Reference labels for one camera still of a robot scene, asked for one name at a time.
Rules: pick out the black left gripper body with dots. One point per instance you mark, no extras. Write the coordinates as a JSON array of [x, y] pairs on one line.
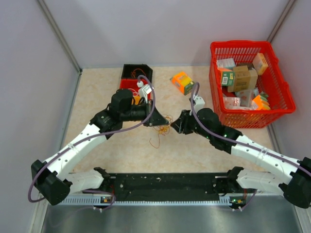
[[148, 108]]

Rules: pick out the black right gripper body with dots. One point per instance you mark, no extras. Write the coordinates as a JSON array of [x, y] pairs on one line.
[[189, 125]]

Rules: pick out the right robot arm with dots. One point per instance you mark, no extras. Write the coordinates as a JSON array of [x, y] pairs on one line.
[[285, 176]]

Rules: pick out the yellow storage bin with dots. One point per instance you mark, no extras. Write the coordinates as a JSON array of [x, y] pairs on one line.
[[136, 100]]

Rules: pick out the red storage bin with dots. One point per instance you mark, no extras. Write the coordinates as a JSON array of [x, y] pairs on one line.
[[129, 84]]

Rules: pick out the orange green carton box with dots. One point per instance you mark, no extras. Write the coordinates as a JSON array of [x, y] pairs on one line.
[[183, 82]]

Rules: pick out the clear wrapped white packet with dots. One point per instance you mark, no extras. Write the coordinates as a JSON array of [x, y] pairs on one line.
[[232, 103]]

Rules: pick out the black storage bin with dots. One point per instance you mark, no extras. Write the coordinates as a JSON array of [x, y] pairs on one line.
[[132, 71]]

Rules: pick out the green white box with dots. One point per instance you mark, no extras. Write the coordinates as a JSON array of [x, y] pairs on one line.
[[227, 76]]

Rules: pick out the brown cardboard box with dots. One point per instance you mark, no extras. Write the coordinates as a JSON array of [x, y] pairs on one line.
[[244, 79]]

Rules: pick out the orange yellow packet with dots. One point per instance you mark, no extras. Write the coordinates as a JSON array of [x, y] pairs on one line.
[[260, 103]]

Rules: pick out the red plastic basket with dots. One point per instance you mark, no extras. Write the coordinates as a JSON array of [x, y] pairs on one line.
[[271, 82]]

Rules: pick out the beige orange box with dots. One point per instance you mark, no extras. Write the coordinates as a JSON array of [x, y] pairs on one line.
[[260, 64]]

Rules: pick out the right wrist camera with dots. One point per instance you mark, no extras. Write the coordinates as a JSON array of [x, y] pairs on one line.
[[196, 103]]

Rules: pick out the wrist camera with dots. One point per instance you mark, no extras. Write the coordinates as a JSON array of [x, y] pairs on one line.
[[196, 103], [143, 90]]

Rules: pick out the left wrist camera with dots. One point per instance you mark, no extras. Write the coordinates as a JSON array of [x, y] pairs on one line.
[[143, 90]]

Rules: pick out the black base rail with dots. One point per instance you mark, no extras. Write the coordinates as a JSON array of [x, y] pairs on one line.
[[167, 186]]

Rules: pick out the white slotted cable duct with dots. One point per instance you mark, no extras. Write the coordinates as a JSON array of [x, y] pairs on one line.
[[88, 200]]

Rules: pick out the aluminium corner post left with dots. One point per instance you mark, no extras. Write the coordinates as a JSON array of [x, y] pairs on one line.
[[59, 35]]

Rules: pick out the aluminium corner post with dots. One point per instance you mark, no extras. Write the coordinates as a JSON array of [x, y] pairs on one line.
[[59, 35], [285, 13]]

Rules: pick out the aluminium corner post right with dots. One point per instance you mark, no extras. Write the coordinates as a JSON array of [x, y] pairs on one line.
[[285, 13]]

